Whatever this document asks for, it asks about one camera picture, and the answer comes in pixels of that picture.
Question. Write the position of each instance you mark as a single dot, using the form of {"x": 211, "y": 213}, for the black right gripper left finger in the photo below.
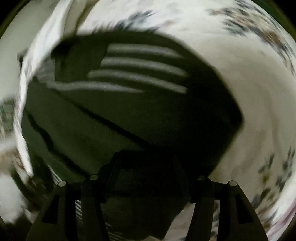
{"x": 72, "y": 212}

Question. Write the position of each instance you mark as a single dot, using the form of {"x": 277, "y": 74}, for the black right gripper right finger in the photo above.
{"x": 237, "y": 218}

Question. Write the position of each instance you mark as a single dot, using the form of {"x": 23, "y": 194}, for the black grey striped sweater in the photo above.
{"x": 140, "y": 111}

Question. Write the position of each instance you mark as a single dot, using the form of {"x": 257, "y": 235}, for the white floral bed blanket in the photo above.
{"x": 255, "y": 58}

